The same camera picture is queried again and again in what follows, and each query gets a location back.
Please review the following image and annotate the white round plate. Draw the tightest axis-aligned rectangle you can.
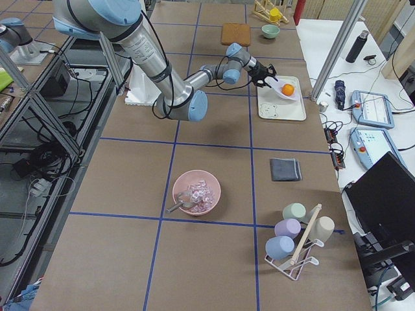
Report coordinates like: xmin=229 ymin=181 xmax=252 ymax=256
xmin=265 ymin=78 xmax=301 ymax=101

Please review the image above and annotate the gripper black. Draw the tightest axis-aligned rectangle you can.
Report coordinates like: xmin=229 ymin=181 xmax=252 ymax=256
xmin=248 ymin=62 xmax=279 ymax=87

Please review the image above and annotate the clear ice cubes pile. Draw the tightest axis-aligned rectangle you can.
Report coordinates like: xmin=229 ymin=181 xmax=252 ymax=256
xmin=187 ymin=179 xmax=215 ymax=213

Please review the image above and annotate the wooden cutting board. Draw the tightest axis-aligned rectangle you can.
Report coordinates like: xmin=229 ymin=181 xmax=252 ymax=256
xmin=220 ymin=23 xmax=251 ymax=47

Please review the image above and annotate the metal scoop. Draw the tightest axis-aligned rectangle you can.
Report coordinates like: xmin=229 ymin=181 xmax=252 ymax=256
xmin=166 ymin=191 xmax=196 ymax=213

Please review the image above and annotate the beige cup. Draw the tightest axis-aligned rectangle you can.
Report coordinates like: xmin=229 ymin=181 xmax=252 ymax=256
xmin=309 ymin=216 xmax=335 ymax=243

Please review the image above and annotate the aluminium frame post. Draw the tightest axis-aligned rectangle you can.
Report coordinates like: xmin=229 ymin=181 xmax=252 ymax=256
xmin=309 ymin=0 xmax=368 ymax=102

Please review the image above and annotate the wooden mug rack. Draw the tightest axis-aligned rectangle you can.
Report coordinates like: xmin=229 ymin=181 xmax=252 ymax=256
xmin=253 ymin=0 xmax=289 ymax=25

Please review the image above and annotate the black laptop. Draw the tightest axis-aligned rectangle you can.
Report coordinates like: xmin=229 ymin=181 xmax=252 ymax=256
xmin=343 ymin=150 xmax=415 ymax=242

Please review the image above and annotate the blue cup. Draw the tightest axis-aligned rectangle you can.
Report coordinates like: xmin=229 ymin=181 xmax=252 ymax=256
xmin=265 ymin=236 xmax=295 ymax=260

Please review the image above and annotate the teach pendant near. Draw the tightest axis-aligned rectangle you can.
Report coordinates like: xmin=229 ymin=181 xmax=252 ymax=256
xmin=350 ymin=128 xmax=406 ymax=170

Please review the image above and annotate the folded dark umbrella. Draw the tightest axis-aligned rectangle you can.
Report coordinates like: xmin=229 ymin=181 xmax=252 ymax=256
xmin=335 ymin=80 xmax=346 ymax=110

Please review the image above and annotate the pink bowl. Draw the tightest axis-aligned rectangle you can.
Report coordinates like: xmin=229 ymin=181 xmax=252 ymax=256
xmin=172 ymin=170 xmax=221 ymax=216

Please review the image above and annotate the yellow mug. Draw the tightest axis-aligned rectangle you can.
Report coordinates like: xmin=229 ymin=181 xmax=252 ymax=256
xmin=269 ymin=8 xmax=283 ymax=23

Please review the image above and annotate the orange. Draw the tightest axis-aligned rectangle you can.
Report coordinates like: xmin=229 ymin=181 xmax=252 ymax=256
xmin=281 ymin=84 xmax=295 ymax=97

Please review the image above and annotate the teach pendant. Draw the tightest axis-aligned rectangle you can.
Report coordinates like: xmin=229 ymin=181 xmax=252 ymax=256
xmin=350 ymin=128 xmax=406 ymax=170
xmin=351 ymin=90 xmax=395 ymax=129

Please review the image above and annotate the white wire cup rack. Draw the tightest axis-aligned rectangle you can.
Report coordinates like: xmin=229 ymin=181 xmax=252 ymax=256
xmin=265 ymin=239 xmax=325 ymax=281

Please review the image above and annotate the purple cup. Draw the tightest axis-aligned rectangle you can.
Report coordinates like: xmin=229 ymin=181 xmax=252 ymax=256
xmin=274 ymin=218 xmax=301 ymax=239

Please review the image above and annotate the folded grey cloth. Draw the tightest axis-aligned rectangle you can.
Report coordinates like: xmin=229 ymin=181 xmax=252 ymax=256
xmin=270 ymin=158 xmax=302 ymax=181

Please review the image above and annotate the wooden rack dowel handle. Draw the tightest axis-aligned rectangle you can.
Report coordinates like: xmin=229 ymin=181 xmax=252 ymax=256
xmin=290 ymin=203 xmax=322 ymax=266

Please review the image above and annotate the black power strip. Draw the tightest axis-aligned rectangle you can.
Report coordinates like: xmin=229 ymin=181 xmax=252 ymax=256
xmin=324 ymin=128 xmax=346 ymax=171

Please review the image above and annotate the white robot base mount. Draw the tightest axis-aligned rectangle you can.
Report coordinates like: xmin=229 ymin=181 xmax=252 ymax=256
xmin=125 ymin=66 xmax=161 ymax=106

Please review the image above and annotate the light green bowl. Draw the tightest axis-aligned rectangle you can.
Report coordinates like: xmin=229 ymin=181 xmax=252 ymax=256
xmin=261 ymin=24 xmax=280 ymax=40

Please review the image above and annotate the teach pendant far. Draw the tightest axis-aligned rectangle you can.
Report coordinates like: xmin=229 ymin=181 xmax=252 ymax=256
xmin=351 ymin=90 xmax=395 ymax=129

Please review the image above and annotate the small metal cup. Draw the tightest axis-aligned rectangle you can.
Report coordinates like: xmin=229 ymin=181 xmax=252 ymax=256
xmin=318 ymin=101 xmax=329 ymax=113

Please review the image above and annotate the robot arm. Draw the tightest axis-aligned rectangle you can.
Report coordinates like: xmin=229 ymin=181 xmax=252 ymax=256
xmin=1 ymin=17 xmax=33 ymax=53
xmin=53 ymin=0 xmax=277 ymax=122

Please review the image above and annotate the black water bottle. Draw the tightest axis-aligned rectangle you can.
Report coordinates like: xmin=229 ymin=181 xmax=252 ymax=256
xmin=345 ymin=30 xmax=369 ymax=63

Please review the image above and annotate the green cup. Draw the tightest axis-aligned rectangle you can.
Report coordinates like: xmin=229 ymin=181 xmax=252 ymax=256
xmin=282 ymin=202 xmax=307 ymax=222

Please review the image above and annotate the cream bear tray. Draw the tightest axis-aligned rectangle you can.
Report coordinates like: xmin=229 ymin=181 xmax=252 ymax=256
xmin=257 ymin=76 xmax=307 ymax=121

